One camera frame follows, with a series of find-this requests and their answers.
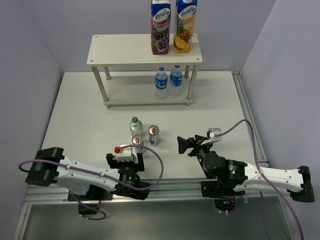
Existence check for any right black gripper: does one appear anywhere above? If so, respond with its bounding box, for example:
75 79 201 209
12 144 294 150
176 134 214 165

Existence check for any glass soda water bottle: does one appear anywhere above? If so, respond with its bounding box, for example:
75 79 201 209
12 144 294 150
129 117 144 137

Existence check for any Pocari Sweat bottle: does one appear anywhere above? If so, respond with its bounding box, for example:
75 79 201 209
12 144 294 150
154 67 168 100
169 65 183 97

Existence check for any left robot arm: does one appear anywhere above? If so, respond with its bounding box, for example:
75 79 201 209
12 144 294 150
25 145 150 200

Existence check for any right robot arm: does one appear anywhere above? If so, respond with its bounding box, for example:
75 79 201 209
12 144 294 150
177 132 315 203

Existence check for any white two-tier shelf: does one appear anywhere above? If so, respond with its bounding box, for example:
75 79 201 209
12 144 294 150
86 34 203 108

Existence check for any near Red Bull can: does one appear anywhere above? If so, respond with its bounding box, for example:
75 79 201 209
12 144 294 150
131 134 145 153

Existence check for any red bull can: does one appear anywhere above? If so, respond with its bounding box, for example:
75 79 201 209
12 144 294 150
148 125 160 146
131 134 145 153

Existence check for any far Red Bull can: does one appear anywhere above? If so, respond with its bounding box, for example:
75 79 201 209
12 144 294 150
148 125 160 146

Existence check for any yellow pineapple juice carton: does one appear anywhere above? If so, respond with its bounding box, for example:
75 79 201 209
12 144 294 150
173 0 198 54

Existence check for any purple grape juice carton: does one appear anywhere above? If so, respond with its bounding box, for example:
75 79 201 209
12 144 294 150
150 0 171 55

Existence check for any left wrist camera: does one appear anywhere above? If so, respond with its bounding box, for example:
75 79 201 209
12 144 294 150
114 144 138 163

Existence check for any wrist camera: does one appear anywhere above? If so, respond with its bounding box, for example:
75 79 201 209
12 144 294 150
201 128 222 146
114 144 138 163

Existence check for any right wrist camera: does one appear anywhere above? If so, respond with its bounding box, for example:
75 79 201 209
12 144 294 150
201 128 222 146

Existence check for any aluminium frame rail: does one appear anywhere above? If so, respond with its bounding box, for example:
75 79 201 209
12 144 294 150
19 71 292 240

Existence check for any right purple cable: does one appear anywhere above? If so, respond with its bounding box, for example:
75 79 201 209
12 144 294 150
214 118 305 240

